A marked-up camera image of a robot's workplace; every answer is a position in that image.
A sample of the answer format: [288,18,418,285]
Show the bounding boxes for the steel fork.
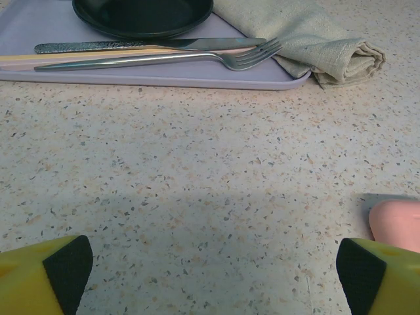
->
[33,37,284,73]

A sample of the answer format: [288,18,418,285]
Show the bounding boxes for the pink eraser block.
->
[368,199,420,254]

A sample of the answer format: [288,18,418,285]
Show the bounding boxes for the beige folded cloth napkin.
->
[213,0,387,91]

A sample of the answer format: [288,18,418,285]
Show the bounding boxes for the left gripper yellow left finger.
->
[0,234,94,315]

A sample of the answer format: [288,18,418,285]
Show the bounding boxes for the black round plate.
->
[72,0,215,41]

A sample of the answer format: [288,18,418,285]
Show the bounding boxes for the steel table knife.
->
[33,37,268,55]

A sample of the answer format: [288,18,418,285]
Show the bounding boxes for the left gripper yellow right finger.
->
[337,238,420,315]

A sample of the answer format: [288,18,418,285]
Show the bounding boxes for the light wooden chopstick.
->
[0,48,188,64]
[0,45,259,72]

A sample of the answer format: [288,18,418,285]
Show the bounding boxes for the lilac serving tray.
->
[0,0,312,92]

